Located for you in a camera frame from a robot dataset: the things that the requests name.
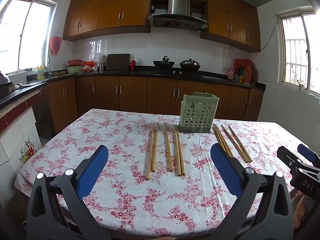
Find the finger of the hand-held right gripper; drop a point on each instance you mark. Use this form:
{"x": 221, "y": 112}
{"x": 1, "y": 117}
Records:
{"x": 306, "y": 183}
{"x": 307, "y": 153}

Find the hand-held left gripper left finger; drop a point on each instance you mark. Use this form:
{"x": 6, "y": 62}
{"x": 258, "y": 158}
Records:
{"x": 92, "y": 170}

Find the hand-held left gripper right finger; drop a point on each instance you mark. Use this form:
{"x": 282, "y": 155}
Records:
{"x": 226, "y": 170}

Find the green perforated utensil holder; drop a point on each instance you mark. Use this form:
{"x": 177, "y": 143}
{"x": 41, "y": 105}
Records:
{"x": 197, "y": 115}

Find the person's right hand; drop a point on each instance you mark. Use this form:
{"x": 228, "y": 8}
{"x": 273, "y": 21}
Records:
{"x": 307, "y": 212}

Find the floral white tablecloth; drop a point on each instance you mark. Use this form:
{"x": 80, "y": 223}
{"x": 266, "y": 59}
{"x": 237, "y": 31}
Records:
{"x": 120, "y": 155}

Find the white cup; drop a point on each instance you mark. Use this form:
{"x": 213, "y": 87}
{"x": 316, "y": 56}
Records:
{"x": 301, "y": 87}

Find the brown base cabinets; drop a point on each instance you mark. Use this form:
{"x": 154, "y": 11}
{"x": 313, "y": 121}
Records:
{"x": 132, "y": 95}

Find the row of condiment bottles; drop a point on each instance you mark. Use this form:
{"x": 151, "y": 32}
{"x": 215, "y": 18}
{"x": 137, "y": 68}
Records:
{"x": 242, "y": 76}

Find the steel canister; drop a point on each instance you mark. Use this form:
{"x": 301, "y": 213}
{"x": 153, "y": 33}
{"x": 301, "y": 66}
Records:
{"x": 102, "y": 65}

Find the orange plastic basin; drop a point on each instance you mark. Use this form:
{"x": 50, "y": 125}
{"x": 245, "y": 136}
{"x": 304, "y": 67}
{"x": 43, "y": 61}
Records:
{"x": 88, "y": 63}

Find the barred window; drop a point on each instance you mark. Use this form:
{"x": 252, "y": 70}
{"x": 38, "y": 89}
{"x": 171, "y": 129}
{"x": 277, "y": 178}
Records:
{"x": 297, "y": 47}

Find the grey dishcloth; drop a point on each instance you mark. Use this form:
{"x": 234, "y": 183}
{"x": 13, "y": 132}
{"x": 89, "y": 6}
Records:
{"x": 27, "y": 85}

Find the black countertop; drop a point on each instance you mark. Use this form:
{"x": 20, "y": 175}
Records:
{"x": 140, "y": 73}

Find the red plastic basin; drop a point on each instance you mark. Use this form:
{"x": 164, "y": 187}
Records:
{"x": 75, "y": 62}

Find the crumpled red plastic bag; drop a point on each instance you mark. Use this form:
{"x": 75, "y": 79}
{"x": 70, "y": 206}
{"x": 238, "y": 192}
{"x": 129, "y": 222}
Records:
{"x": 243, "y": 62}

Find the gas stove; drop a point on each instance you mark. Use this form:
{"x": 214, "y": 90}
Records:
{"x": 175, "y": 73}

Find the yellow dish soap bottle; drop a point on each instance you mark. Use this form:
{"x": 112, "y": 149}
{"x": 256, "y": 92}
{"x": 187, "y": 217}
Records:
{"x": 41, "y": 73}

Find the sink faucet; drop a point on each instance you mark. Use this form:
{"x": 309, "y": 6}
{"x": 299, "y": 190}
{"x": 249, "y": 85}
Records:
{"x": 50, "y": 67}

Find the dark pot with lid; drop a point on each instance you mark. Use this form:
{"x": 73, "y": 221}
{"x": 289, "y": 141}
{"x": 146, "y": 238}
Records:
{"x": 190, "y": 65}

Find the dark cutting board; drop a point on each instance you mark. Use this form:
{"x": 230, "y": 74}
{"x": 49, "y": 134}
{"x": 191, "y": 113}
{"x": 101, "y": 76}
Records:
{"x": 118, "y": 61}

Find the red bottle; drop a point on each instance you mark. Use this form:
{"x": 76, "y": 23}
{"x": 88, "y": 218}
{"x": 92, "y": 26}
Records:
{"x": 133, "y": 64}

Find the dark cooking pot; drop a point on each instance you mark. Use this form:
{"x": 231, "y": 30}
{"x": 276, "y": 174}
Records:
{"x": 6, "y": 87}

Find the black wok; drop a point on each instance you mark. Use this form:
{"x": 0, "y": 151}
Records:
{"x": 163, "y": 63}

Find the hanging red plastic bag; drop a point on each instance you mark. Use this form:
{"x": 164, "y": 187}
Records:
{"x": 55, "y": 45}

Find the wide sliding window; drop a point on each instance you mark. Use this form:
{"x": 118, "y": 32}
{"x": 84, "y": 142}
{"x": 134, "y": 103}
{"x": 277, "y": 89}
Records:
{"x": 27, "y": 35}

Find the steel range hood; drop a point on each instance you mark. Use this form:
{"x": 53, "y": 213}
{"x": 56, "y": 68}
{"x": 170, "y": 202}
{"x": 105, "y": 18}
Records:
{"x": 178, "y": 7}

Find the brown upper wall cabinet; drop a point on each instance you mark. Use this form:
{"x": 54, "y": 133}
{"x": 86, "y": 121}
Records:
{"x": 232, "y": 22}
{"x": 105, "y": 12}

